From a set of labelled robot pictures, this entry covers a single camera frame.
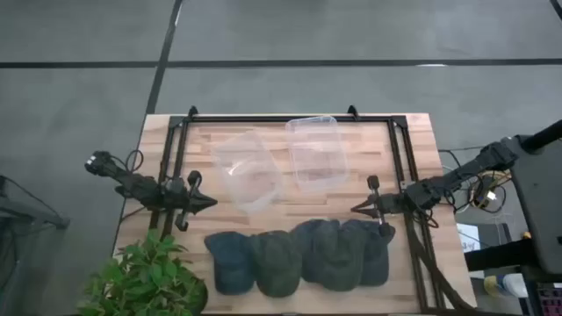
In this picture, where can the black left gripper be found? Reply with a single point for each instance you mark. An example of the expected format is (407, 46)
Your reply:
(183, 204)

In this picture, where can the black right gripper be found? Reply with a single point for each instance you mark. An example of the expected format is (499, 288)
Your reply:
(391, 204)

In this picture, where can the dark green baseball cap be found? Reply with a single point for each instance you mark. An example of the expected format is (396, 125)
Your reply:
(338, 259)
(276, 267)

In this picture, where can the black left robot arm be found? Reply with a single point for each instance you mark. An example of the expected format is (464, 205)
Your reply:
(131, 182)

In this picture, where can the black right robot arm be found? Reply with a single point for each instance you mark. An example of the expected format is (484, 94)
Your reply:
(461, 169)

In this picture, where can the clear plastic storage bin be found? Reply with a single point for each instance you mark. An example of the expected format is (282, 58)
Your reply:
(246, 175)
(316, 153)

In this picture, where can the green leafy plant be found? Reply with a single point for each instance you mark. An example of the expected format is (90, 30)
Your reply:
(145, 276)

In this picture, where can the black plant pot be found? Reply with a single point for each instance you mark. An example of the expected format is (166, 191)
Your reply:
(202, 299)

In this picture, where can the white paper sheet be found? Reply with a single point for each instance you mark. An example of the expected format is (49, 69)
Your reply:
(467, 237)

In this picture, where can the black power adapter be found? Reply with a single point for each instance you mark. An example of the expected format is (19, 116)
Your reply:
(483, 188)

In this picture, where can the white plug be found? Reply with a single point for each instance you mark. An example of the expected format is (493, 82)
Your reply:
(490, 196)

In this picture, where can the black cart beam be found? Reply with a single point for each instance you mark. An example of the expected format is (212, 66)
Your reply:
(496, 256)

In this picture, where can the white bottle yellow cap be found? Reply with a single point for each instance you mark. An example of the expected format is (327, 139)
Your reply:
(511, 285)

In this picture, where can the grey metal stand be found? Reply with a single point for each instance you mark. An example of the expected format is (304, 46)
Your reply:
(39, 215)

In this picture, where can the black pole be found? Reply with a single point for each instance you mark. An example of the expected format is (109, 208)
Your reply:
(544, 135)

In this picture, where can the black keypad coloured buttons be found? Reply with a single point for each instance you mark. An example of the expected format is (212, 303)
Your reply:
(551, 300)

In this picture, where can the black frame clamp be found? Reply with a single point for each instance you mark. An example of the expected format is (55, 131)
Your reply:
(193, 111)
(353, 112)

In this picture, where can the black aluminium rig frame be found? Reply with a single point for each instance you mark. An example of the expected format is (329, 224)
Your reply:
(241, 119)

